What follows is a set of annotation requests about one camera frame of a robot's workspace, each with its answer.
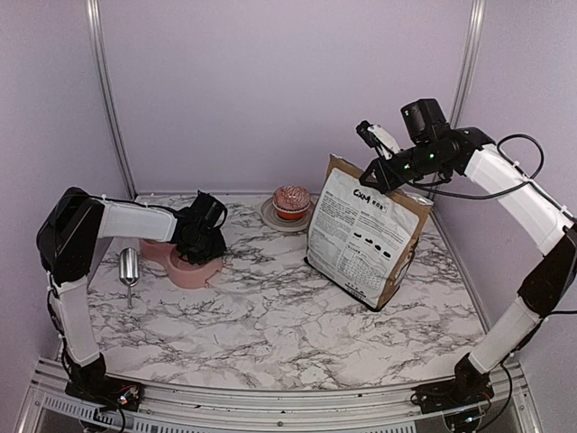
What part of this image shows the white tape roll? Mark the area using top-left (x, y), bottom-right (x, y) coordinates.
top-left (254, 198), bottom-right (315, 233)

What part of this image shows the aluminium front frame rail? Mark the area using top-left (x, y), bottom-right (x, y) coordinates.
top-left (15, 358), bottom-right (542, 432)

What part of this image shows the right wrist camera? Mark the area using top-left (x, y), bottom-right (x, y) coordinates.
top-left (356, 120), bottom-right (401, 160)

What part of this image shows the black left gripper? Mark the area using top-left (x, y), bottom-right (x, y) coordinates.
top-left (184, 226), bottom-right (227, 264)

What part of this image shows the silver metal scoop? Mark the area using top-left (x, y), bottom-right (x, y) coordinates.
top-left (118, 247), bottom-right (140, 309)

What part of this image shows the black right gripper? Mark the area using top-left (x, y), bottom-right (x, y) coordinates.
top-left (359, 139), bottom-right (451, 192)

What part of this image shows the left aluminium frame post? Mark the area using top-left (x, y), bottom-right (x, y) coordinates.
top-left (86, 0), bottom-right (137, 198)

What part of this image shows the aluminium frame post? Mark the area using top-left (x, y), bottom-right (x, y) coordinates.
top-left (449, 0), bottom-right (487, 127)
top-left (86, 0), bottom-right (137, 198)

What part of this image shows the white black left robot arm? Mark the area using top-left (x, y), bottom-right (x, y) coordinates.
top-left (36, 187), bottom-right (228, 410)

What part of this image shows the right aluminium frame post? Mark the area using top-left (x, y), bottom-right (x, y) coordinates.
top-left (449, 0), bottom-right (487, 127)

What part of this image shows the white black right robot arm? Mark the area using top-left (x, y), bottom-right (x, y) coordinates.
top-left (356, 98), bottom-right (576, 411)

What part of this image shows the white brown pet food bag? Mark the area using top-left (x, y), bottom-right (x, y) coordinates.
top-left (305, 154), bottom-right (433, 311)

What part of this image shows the red patterned ceramic bowl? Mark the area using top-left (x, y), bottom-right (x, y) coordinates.
top-left (272, 185), bottom-right (311, 221)

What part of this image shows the pink double pet feeder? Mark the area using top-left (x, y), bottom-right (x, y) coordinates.
top-left (140, 239), bottom-right (224, 290)

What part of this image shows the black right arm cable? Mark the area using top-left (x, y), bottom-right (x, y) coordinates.
top-left (405, 134), bottom-right (546, 198)

